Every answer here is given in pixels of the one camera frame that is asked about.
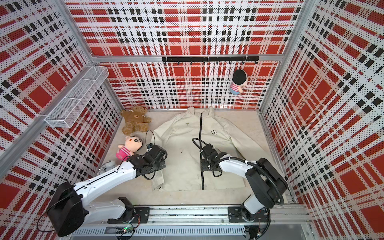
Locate cream white zip jacket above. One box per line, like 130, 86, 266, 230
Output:
153, 107, 272, 192

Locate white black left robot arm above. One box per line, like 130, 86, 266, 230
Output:
46, 145, 168, 237

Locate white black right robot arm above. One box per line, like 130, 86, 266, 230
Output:
199, 144, 288, 222

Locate pink striped doll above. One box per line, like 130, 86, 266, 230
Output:
116, 135, 143, 161

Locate white alarm clock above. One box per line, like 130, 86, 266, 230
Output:
97, 161, 117, 176

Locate brown teddy bear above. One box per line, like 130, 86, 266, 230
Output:
121, 106, 152, 135

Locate green circuit board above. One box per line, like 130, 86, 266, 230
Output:
115, 225, 135, 236

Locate hanging doll blue pants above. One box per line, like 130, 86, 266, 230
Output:
230, 70, 249, 95

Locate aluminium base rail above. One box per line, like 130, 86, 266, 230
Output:
71, 205, 316, 240

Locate white wire mesh basket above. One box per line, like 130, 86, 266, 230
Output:
45, 66, 109, 128

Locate black hook rail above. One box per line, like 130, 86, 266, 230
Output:
162, 56, 260, 64

